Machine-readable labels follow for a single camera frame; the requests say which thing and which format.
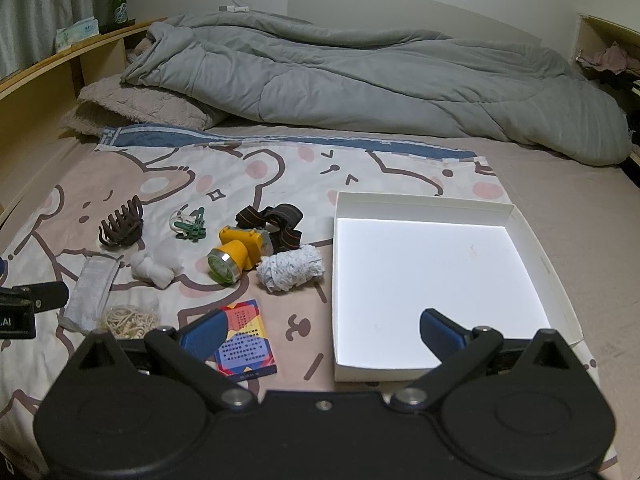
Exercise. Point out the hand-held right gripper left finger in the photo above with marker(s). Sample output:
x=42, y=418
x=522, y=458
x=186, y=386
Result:
x=200, y=334

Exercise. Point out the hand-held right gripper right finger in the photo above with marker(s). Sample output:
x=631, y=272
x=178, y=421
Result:
x=440, y=331

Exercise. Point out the colourful card box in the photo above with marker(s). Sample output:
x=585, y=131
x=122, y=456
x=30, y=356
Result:
x=247, y=335

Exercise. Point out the grey foil packet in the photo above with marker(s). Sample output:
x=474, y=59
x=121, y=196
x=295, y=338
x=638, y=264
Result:
x=90, y=290

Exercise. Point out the white cardboard box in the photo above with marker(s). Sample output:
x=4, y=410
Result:
x=425, y=270

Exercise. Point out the bag of rubber bands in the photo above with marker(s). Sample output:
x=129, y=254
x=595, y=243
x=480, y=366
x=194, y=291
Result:
x=127, y=320

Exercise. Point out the brown hair claw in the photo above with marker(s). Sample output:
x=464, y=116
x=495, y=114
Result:
x=120, y=227

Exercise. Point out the green plastic clips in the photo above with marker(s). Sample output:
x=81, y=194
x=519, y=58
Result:
x=194, y=230

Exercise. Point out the wooden bedside shelf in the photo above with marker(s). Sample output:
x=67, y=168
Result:
x=30, y=110

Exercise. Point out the bear pattern cloth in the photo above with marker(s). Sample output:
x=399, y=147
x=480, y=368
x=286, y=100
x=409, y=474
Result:
x=575, y=220

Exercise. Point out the bear printed blanket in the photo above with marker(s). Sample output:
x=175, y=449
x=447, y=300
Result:
x=300, y=170

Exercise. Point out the beige fuzzy pillow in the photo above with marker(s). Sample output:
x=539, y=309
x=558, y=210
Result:
x=140, y=105

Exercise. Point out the tissue pack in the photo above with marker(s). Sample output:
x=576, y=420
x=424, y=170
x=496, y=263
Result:
x=75, y=32

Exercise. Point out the grey curtain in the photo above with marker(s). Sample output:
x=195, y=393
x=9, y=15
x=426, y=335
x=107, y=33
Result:
x=35, y=20

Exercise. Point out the grey duvet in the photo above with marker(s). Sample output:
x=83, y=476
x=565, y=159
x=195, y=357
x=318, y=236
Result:
x=350, y=75

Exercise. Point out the green glass bottle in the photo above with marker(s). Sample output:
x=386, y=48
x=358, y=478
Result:
x=117, y=10

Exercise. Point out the pink clothes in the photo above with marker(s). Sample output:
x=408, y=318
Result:
x=612, y=57

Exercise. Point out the white charger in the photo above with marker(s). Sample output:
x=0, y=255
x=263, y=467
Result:
x=234, y=8

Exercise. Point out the wooden cabinet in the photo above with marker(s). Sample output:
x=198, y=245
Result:
x=607, y=27

